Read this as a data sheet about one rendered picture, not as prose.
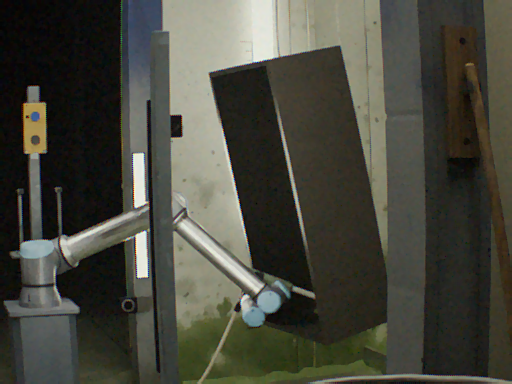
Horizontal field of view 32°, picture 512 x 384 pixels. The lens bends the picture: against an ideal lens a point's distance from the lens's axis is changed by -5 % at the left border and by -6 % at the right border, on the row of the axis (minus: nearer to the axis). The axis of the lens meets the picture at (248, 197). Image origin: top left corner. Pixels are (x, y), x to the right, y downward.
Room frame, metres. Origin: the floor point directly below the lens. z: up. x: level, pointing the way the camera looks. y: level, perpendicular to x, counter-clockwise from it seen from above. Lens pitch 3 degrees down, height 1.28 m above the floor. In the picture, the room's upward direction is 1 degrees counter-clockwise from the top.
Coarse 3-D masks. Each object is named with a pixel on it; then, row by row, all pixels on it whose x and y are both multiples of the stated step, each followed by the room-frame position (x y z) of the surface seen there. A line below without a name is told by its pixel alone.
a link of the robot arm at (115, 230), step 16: (176, 192) 3.94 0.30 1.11; (144, 208) 3.92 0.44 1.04; (96, 224) 4.00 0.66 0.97; (112, 224) 3.94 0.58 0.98; (128, 224) 3.92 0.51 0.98; (144, 224) 3.92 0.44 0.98; (64, 240) 3.98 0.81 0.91; (80, 240) 3.96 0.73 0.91; (96, 240) 3.95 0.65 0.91; (112, 240) 3.95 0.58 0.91; (64, 256) 3.95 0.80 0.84; (80, 256) 3.98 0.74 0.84
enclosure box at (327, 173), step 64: (256, 64) 3.80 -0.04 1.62; (320, 64) 3.81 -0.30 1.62; (256, 128) 4.35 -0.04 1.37; (320, 128) 3.80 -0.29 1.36; (256, 192) 4.34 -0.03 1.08; (320, 192) 3.80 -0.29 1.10; (256, 256) 4.34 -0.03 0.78; (320, 256) 3.79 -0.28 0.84; (320, 320) 3.81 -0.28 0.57; (384, 320) 3.93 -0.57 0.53
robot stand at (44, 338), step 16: (16, 304) 3.87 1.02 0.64; (64, 304) 3.88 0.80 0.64; (16, 320) 3.71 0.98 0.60; (32, 320) 3.71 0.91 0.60; (48, 320) 3.74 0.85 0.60; (64, 320) 3.76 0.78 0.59; (16, 336) 3.71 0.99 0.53; (32, 336) 3.71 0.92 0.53; (48, 336) 3.74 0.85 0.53; (64, 336) 3.76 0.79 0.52; (16, 352) 3.71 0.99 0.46; (32, 352) 3.71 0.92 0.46; (48, 352) 3.73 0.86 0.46; (64, 352) 3.76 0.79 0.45; (16, 368) 3.71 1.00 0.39; (32, 368) 3.71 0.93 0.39; (48, 368) 3.73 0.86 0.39; (64, 368) 3.76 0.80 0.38
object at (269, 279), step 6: (252, 270) 4.15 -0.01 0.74; (264, 276) 4.16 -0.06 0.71; (270, 276) 4.17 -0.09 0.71; (270, 282) 4.16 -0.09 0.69; (282, 282) 4.17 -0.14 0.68; (288, 282) 4.19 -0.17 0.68; (288, 288) 4.17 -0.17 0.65; (294, 288) 4.19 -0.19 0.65; (306, 294) 4.20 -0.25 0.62; (312, 294) 4.20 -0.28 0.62; (234, 306) 4.20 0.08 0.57; (240, 306) 4.19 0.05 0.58
